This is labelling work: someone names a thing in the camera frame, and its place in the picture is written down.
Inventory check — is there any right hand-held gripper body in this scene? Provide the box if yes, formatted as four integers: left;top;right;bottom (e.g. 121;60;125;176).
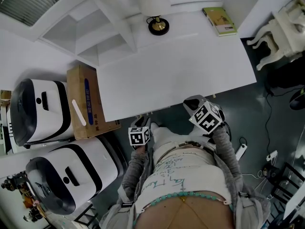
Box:
189;100;226;135

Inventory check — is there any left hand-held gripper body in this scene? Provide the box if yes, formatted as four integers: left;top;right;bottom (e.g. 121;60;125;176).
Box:
128;126;152;147

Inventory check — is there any white desk with hutch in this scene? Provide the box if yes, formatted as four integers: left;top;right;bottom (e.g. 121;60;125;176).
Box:
0;0;294;123

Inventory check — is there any person's left forearm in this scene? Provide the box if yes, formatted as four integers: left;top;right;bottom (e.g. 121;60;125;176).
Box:
121;148;149;195

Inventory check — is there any person's right forearm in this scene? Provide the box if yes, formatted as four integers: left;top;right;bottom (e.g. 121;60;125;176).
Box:
210;125;244;186

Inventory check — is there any person's right leg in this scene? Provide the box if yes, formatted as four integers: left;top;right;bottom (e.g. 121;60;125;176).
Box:
189;125;215;143

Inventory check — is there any person's leg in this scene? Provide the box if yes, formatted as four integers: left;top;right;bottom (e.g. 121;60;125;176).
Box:
189;125;215;143
150;122;189;150

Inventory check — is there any person's left leg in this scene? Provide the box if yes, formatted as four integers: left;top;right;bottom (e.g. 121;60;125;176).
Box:
150;122;189;150

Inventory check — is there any white power strip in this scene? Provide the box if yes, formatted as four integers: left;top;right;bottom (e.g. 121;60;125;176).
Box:
234;144;248;161

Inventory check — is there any person's torso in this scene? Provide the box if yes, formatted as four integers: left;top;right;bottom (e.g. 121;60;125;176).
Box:
99;141;271;229

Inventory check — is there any white and black machine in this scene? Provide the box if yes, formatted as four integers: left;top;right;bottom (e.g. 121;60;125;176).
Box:
25;136;127;216
9;78;73;148

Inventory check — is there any brown cardboard box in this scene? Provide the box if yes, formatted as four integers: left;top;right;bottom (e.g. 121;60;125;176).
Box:
66;64;122;140

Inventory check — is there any green book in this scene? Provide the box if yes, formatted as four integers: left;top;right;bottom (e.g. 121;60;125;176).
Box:
202;7;238;37

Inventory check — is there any black bag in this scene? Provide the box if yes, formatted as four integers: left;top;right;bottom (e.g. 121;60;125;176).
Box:
266;63;305;95

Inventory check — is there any cream ornate vanity table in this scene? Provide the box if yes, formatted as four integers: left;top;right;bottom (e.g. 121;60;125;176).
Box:
246;0;305;71

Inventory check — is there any white shade table lamp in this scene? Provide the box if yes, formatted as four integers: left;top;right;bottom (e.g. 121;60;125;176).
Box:
136;0;172;37

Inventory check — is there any turquoise bead necklace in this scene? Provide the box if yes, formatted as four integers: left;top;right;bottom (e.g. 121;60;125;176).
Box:
140;191;229;212

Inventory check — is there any black metal frame rack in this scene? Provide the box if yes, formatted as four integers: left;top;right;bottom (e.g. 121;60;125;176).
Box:
271;162;305;205

